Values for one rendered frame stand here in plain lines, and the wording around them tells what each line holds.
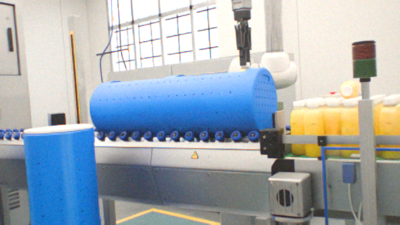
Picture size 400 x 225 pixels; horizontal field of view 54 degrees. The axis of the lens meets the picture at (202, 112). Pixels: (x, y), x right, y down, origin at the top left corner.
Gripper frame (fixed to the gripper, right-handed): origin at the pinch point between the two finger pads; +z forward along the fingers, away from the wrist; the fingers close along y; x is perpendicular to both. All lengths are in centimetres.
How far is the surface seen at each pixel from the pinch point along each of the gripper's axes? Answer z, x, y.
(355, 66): 9, 52, 44
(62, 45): -80, -464, -302
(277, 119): 26.2, 16.9, 10.7
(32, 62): -50, -474, -248
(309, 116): 24.5, 33.3, 24.1
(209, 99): 16.6, -7.9, 19.9
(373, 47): 5, 57, 44
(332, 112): 23, 40, 20
